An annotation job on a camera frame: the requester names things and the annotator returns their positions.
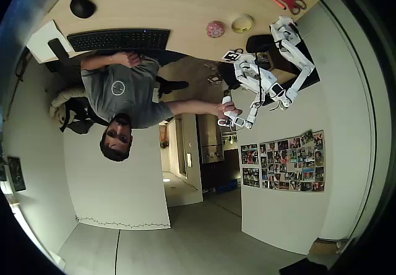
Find blue crate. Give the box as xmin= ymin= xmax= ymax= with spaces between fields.
xmin=215 ymin=178 xmax=242 ymax=194

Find dark framed picture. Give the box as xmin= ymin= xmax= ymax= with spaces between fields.
xmin=7 ymin=155 xmax=27 ymax=193

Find black keyboard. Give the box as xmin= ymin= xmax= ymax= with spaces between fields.
xmin=66 ymin=28 xmax=171 ymax=53

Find white jacket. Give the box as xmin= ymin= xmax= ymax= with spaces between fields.
xmin=49 ymin=88 xmax=89 ymax=124

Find white paper sheet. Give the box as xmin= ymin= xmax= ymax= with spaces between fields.
xmin=26 ymin=20 xmax=71 ymax=64

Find man in grey shirt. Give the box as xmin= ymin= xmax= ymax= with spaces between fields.
xmin=80 ymin=53 xmax=190 ymax=163

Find white leader arm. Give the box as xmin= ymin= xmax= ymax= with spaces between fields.
xmin=217 ymin=55 xmax=270 ymax=131

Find large photo collage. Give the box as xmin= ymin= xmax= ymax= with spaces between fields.
xmin=259 ymin=129 xmax=325 ymax=193

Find black computer mouse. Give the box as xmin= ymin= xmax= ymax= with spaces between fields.
xmin=69 ymin=0 xmax=97 ymax=19

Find person's right forearm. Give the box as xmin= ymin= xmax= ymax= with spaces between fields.
xmin=168 ymin=98 xmax=219 ymax=116

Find black phone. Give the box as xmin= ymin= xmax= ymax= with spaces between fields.
xmin=47 ymin=38 xmax=69 ymax=61

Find small photo sheet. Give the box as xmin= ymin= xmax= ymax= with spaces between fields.
xmin=240 ymin=144 xmax=259 ymax=165
xmin=242 ymin=167 xmax=260 ymax=189

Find person's right hand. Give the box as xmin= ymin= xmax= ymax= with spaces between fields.
xmin=215 ymin=102 xmax=243 ymax=119

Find cardboard box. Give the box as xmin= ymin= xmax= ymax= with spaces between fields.
xmin=309 ymin=237 xmax=350 ymax=256

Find black and white marker cube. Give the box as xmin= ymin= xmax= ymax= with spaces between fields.
xmin=220 ymin=49 xmax=243 ymax=63

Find person's left hand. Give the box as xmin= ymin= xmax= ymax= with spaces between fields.
xmin=121 ymin=51 xmax=142 ymax=69

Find red mandala patterned disc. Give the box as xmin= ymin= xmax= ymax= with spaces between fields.
xmin=206 ymin=20 xmax=226 ymax=39

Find red handled scissors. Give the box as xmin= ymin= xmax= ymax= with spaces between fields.
xmin=259 ymin=0 xmax=308 ymax=15

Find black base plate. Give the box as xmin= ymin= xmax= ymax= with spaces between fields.
xmin=246 ymin=34 xmax=281 ymax=62

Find person's left forearm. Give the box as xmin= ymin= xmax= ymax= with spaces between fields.
xmin=80 ymin=53 xmax=125 ymax=71

